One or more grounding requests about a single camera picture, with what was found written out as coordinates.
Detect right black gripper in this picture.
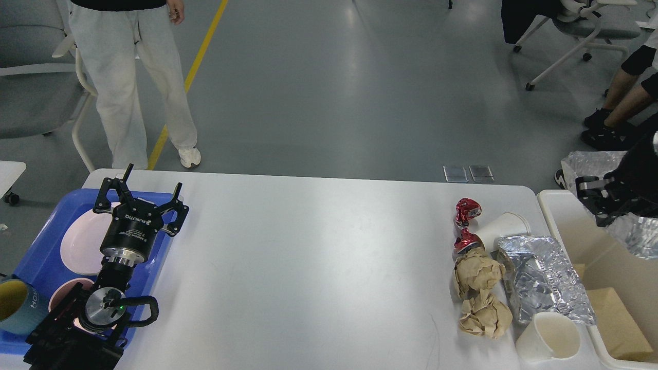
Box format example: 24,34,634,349
575,131,657,228

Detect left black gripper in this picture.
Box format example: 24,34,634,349
93,163,189,268

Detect aluminium foil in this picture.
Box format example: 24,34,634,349
561,151,657,260

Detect pink plate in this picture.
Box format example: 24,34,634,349
60,210,113,276

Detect brown paper bag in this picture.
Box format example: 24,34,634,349
574,258,656,369

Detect pink mug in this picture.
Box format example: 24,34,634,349
48,277,100,335

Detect small foil piece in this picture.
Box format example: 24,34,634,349
496,235,597,326

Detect teal mug yellow inside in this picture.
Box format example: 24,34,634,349
1,279,49,336

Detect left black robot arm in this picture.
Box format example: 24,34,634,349
24,165,190,369

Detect white plastic bin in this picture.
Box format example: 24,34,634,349
537,190,657,349

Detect blue plastic tray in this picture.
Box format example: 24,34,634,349
1,188,172,357

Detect seated person black clothes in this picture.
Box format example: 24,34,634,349
580,43,656,151

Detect white paper cup lying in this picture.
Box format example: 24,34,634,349
472,212,531,253

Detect white side table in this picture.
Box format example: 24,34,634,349
1,161,26,206

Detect crushed red can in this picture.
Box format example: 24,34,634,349
453,198,483,258

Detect white paper cup front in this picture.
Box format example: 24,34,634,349
516,312,581,363

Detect white rolling chair left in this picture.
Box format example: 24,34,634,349
0,0,98,173

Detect crumpled brown paper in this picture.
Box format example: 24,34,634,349
453,247,513,339

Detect standing person grey trousers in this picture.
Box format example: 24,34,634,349
68,1,202,169

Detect office chair with jacket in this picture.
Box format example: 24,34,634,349
500,1,640,91

